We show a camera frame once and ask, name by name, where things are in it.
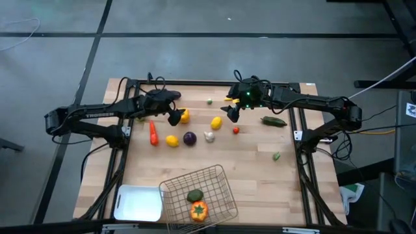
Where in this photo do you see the black looped cable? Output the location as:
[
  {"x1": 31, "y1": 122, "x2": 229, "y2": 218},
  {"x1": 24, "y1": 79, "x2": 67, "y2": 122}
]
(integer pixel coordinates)
[{"x1": 333, "y1": 129, "x2": 354, "y2": 162}]

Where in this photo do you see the grey cabinet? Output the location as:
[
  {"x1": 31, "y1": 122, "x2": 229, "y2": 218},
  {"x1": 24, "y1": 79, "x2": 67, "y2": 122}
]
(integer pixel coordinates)
[{"x1": 393, "y1": 90, "x2": 416, "y2": 183}]

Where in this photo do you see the grey metal leg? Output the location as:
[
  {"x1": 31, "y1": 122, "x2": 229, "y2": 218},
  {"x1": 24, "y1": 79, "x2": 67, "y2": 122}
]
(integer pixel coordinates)
[{"x1": 0, "y1": 138, "x2": 25, "y2": 153}]

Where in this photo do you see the white plastic tray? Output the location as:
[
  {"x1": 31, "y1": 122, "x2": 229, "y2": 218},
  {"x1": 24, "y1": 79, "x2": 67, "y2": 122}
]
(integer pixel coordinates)
[{"x1": 113, "y1": 184, "x2": 164, "y2": 223}]

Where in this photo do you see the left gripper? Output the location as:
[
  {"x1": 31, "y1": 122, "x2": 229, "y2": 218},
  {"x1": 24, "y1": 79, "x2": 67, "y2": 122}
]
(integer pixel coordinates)
[{"x1": 142, "y1": 93, "x2": 184, "y2": 127}]

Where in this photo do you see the long dark green pepper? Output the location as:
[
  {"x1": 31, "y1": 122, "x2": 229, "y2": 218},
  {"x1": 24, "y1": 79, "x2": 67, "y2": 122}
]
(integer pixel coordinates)
[{"x1": 260, "y1": 116, "x2": 289, "y2": 128}]

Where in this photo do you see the purple eggplant ball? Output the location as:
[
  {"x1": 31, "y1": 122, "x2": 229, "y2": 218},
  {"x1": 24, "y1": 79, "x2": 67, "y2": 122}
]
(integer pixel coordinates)
[{"x1": 183, "y1": 131, "x2": 198, "y2": 147}]

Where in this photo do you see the metal wire basket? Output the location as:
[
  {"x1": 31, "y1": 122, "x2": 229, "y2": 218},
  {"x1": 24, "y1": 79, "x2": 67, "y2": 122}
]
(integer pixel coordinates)
[{"x1": 158, "y1": 164, "x2": 239, "y2": 234}]

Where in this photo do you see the yellow lemon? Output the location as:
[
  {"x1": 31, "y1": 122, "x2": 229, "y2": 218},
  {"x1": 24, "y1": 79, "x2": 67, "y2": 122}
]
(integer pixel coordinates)
[
  {"x1": 210, "y1": 116, "x2": 224, "y2": 131},
  {"x1": 165, "y1": 135, "x2": 180, "y2": 148}
]

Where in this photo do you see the black camera mount beam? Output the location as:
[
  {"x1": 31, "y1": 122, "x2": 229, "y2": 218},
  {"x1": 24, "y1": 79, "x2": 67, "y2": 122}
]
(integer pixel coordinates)
[{"x1": 0, "y1": 220, "x2": 416, "y2": 234}]

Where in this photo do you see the thin white floor cable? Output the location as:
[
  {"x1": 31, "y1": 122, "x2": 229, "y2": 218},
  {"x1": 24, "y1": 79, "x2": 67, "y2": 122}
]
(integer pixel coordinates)
[{"x1": 0, "y1": 18, "x2": 42, "y2": 53}]

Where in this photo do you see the black metal table frame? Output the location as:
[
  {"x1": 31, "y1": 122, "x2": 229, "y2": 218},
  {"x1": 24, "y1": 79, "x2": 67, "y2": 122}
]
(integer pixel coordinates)
[{"x1": 77, "y1": 79, "x2": 347, "y2": 227}]

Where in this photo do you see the yellow bell pepper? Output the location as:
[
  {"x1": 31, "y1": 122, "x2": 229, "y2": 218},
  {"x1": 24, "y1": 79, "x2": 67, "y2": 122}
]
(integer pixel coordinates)
[{"x1": 179, "y1": 108, "x2": 191, "y2": 125}]

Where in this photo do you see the orange bell pepper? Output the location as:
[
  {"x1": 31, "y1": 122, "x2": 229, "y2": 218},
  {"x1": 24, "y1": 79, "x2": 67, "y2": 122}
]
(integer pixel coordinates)
[{"x1": 190, "y1": 200, "x2": 209, "y2": 223}]

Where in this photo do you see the thick white cable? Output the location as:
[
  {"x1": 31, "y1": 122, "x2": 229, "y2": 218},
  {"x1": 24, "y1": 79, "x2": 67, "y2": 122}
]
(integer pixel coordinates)
[{"x1": 347, "y1": 57, "x2": 416, "y2": 100}]

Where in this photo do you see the yellow cable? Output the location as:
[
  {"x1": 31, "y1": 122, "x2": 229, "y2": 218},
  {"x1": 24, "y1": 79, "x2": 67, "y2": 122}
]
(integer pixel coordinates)
[{"x1": 356, "y1": 129, "x2": 397, "y2": 136}]

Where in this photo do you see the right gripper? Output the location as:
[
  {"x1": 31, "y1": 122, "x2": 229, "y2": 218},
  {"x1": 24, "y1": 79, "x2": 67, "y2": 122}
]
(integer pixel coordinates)
[{"x1": 220, "y1": 77, "x2": 265, "y2": 124}]

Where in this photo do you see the white and green bag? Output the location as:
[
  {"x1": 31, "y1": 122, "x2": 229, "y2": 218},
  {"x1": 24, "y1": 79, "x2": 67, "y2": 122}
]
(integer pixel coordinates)
[{"x1": 339, "y1": 182, "x2": 365, "y2": 216}]

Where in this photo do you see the orange red carrot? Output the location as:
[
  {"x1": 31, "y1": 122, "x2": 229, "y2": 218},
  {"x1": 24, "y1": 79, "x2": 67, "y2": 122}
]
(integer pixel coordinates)
[{"x1": 149, "y1": 119, "x2": 159, "y2": 146}]

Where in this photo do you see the black metal stand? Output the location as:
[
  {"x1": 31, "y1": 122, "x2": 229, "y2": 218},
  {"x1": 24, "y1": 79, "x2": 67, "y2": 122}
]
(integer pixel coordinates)
[{"x1": 326, "y1": 0, "x2": 416, "y2": 90}]

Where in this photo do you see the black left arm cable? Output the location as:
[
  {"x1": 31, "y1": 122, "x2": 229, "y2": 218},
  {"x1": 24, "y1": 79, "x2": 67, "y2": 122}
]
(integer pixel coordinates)
[{"x1": 112, "y1": 71, "x2": 178, "y2": 111}]

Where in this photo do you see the dark green avocado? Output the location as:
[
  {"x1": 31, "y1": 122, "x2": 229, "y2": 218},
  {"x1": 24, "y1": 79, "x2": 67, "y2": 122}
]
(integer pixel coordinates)
[{"x1": 186, "y1": 188, "x2": 205, "y2": 203}]

